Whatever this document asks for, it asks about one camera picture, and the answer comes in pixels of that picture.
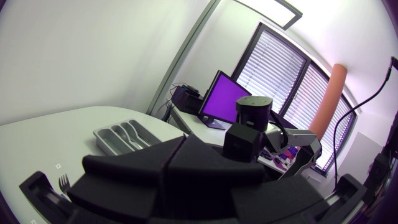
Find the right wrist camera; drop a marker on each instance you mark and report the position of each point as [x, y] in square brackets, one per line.
[241, 143]

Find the grey cutlery tray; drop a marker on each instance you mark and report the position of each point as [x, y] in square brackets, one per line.
[105, 141]

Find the white desk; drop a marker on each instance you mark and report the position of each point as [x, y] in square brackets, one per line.
[199, 127]

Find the dark screen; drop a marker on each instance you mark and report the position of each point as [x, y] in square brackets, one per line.
[222, 99]

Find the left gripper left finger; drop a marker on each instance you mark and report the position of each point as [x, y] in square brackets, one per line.
[124, 186]

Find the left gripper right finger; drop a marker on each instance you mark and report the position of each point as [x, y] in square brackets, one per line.
[217, 189]

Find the ceiling light panel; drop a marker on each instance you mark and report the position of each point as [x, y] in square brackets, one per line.
[273, 11]

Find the steel fork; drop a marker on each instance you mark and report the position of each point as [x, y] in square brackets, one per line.
[64, 185]

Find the window blinds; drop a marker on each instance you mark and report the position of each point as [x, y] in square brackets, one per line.
[273, 68]

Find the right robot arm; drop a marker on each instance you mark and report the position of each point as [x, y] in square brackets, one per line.
[298, 137]

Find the orange column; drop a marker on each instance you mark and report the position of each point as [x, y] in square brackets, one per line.
[329, 99]

